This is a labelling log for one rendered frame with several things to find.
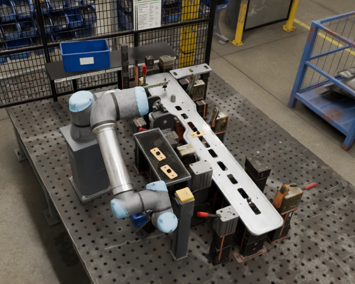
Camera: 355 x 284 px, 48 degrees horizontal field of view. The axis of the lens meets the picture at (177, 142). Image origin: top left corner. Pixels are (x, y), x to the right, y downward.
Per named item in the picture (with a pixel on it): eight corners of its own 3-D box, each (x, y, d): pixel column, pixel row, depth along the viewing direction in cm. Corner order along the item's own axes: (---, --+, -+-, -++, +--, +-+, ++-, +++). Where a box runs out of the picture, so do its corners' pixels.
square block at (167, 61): (171, 102, 299) (173, 59, 275) (162, 104, 296) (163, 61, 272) (167, 96, 304) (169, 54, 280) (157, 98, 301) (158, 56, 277)
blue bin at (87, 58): (111, 67, 269) (109, 50, 260) (64, 72, 261) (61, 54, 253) (107, 55, 280) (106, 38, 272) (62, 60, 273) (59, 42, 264)
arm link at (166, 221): (175, 208, 150) (181, 230, 149) (168, 205, 160) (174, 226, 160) (155, 214, 147) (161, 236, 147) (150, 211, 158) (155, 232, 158)
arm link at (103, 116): (81, 93, 151) (118, 218, 142) (109, 88, 155) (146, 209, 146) (80, 104, 162) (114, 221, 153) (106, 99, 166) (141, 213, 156)
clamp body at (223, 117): (225, 159, 256) (233, 116, 233) (209, 164, 252) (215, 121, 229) (218, 150, 262) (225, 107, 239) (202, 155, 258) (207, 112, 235)
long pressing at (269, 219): (291, 222, 185) (292, 220, 184) (250, 239, 177) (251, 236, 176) (168, 72, 276) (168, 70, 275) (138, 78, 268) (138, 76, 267)
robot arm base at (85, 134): (76, 146, 200) (74, 131, 193) (66, 129, 209) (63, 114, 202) (105, 136, 206) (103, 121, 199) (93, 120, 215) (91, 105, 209)
